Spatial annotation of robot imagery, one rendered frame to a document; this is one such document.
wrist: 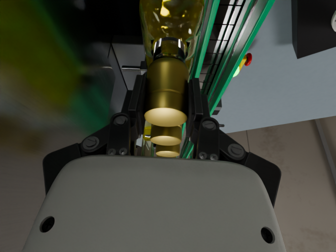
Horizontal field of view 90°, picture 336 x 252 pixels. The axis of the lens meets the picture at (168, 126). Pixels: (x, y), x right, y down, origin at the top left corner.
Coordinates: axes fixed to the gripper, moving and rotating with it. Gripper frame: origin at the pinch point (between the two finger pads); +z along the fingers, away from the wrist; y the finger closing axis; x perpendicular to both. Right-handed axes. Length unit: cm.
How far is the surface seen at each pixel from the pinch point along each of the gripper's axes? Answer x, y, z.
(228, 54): -10.4, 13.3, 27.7
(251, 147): -216, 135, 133
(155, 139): -5.2, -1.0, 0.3
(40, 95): -1.5, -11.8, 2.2
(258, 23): -0.8, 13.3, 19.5
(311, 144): -176, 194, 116
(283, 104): -50, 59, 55
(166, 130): -3.9, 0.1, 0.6
